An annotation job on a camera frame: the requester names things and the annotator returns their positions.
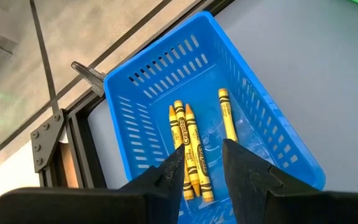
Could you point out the black frame clamp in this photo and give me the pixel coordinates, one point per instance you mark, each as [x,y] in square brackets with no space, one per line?
[89,77]

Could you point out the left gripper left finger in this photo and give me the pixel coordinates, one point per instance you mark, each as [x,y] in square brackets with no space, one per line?
[89,205]

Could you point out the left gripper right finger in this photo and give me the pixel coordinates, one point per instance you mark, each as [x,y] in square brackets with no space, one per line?
[275,202]

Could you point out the blue plastic basket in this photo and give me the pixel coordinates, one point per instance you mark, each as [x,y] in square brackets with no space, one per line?
[210,102]

